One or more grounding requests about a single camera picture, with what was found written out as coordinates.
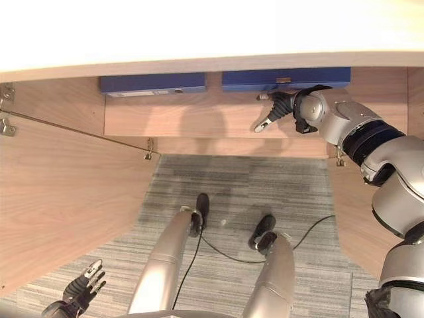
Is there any silver right robot leg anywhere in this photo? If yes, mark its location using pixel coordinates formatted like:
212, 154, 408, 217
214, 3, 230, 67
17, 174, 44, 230
240, 231, 296, 318

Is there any metal cabinet hinge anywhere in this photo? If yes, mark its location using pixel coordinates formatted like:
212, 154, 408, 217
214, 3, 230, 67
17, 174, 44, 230
0, 111, 17, 137
0, 83, 16, 107

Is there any silver left robot leg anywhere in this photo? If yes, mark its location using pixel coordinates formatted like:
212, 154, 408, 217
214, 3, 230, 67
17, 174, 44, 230
127, 205, 203, 318

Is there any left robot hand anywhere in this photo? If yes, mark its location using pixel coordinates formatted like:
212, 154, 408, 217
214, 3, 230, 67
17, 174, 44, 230
62, 259, 107, 313

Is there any dark robot foot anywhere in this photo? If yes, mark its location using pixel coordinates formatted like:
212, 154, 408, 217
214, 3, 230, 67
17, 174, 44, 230
189, 193, 211, 237
248, 215, 278, 256

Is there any wooden office cabinet body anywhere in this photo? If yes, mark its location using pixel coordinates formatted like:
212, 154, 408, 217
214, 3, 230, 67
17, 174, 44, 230
0, 49, 424, 159

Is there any blue folder with brown tab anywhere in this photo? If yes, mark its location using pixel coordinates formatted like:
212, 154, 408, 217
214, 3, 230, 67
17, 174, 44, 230
221, 66, 352, 93

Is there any brass rod bracket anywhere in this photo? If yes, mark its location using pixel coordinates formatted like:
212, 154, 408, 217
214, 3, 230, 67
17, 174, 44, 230
142, 138, 155, 161

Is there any dark left robot foot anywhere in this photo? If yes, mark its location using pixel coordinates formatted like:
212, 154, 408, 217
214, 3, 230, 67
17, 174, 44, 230
189, 193, 211, 237

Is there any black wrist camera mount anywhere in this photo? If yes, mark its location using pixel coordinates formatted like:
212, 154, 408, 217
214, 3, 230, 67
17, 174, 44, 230
295, 117, 316, 134

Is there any silver robot leg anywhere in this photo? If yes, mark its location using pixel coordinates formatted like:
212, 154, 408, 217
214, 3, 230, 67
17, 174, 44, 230
127, 205, 203, 318
240, 231, 296, 318

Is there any black floor cable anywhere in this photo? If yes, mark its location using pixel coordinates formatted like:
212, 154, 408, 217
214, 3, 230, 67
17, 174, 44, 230
172, 214, 337, 318

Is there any blue folder with white label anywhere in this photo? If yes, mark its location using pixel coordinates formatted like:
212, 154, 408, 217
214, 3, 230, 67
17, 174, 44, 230
99, 73, 208, 98

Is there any dark right robot foot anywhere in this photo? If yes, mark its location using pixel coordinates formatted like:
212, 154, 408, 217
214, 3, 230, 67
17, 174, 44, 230
248, 215, 278, 256

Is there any wooden cabinet door with rod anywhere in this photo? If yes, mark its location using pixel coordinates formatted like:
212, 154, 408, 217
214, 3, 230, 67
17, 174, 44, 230
0, 81, 162, 299

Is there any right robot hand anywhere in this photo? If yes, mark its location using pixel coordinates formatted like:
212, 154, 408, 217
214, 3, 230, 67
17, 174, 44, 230
254, 91, 297, 134

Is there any brass door stay rod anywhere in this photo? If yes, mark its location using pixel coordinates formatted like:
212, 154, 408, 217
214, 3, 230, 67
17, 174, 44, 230
0, 109, 150, 156

